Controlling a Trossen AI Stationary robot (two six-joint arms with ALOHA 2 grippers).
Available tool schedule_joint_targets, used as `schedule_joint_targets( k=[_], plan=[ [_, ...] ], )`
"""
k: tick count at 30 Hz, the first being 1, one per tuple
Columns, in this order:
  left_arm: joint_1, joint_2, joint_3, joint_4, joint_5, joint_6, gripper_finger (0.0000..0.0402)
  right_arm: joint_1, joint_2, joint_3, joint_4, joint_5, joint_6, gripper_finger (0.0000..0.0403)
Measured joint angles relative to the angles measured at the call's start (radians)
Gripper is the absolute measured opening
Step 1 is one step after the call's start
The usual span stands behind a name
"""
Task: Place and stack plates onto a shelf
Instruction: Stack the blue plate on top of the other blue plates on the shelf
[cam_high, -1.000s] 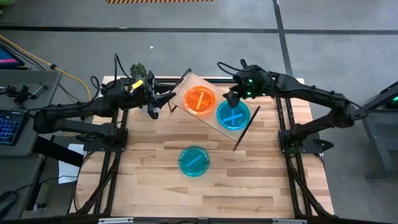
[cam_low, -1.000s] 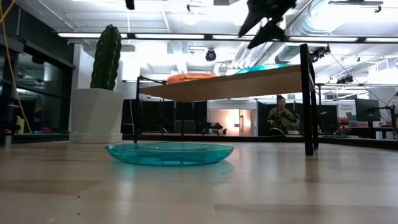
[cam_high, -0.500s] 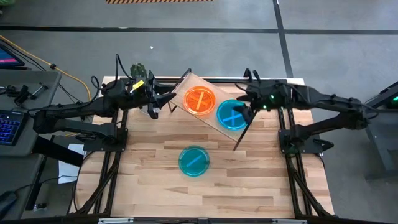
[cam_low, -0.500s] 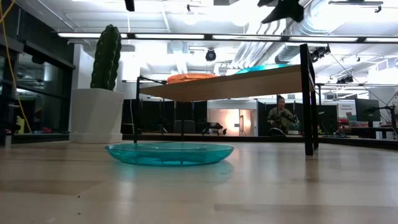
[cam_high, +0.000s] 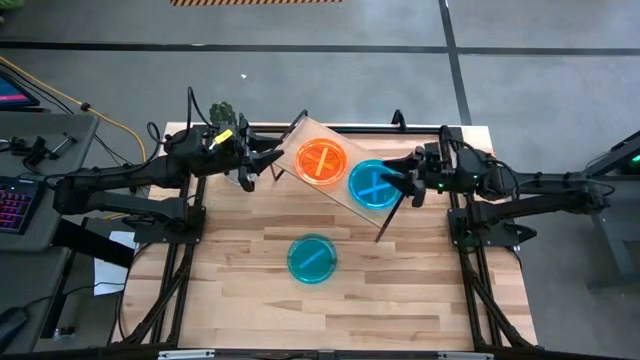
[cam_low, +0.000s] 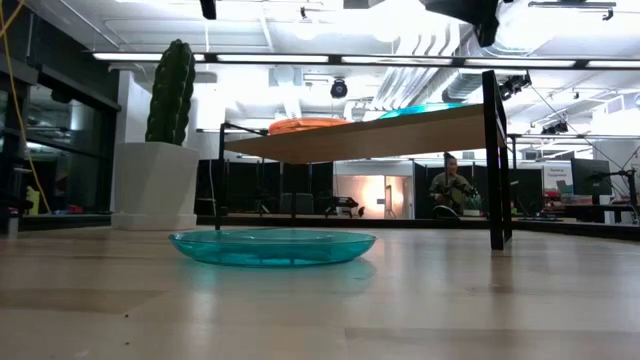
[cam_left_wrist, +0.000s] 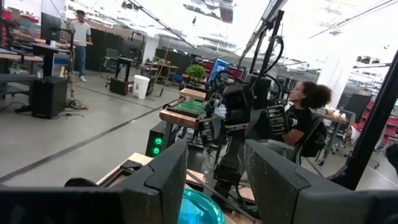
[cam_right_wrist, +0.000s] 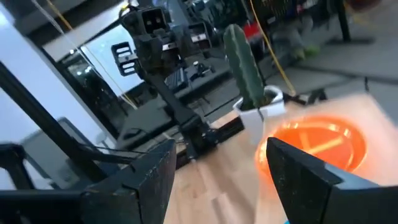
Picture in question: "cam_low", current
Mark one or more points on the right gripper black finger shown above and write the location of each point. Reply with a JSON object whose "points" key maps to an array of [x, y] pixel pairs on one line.
{"points": [[487, 32]]}

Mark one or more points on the teal translucent plastic plate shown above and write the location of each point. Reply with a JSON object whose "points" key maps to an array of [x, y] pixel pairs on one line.
{"points": [[272, 247], [425, 108]]}

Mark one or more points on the wooden shelf with black legs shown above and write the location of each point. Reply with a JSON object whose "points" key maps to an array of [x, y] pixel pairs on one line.
{"points": [[375, 137]]}

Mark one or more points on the black track spotlight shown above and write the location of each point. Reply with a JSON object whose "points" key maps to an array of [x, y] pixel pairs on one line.
{"points": [[555, 128], [515, 85]]}

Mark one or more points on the green cactus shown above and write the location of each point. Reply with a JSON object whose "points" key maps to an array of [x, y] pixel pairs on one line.
{"points": [[171, 95]]}

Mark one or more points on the black bar with light strips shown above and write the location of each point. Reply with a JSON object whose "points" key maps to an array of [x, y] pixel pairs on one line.
{"points": [[350, 59]]}

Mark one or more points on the person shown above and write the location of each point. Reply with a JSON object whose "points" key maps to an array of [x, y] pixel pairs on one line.
{"points": [[450, 190]]}

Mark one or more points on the black computer monitor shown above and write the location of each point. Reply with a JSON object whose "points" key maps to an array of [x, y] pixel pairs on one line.
{"points": [[591, 176]]}

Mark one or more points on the white square planter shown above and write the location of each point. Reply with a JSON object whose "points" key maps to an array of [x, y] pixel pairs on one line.
{"points": [[155, 185]]}

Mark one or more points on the black partition panels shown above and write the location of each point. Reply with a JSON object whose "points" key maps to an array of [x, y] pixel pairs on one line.
{"points": [[260, 187]]}

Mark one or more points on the black framed glass partition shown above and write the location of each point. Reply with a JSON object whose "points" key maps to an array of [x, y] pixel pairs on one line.
{"points": [[65, 140]]}

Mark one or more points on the black stand with boom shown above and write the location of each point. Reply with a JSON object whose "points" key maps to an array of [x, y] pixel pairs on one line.
{"points": [[631, 190]]}

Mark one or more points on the small black wheeled device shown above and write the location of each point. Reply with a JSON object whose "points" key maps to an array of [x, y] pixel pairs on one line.
{"points": [[342, 204]]}

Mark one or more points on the round black ceiling camera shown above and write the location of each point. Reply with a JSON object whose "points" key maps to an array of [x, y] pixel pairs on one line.
{"points": [[338, 89]]}

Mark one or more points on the white wall sign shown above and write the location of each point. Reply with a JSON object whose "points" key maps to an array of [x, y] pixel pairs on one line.
{"points": [[557, 176]]}

